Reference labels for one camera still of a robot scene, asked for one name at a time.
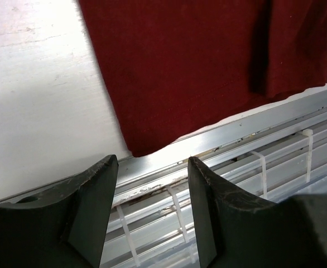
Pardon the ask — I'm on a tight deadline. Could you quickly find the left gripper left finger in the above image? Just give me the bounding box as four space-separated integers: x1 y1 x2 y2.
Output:
0 155 118 267

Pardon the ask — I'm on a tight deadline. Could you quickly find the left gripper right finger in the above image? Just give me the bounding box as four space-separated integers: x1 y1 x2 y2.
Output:
188 157 327 267

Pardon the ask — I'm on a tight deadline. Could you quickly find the dark red t shirt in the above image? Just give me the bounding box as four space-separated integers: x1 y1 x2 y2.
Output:
80 0 327 157

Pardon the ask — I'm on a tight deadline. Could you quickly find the aluminium rail frame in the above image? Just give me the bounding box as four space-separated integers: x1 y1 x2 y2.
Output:
0 90 327 267

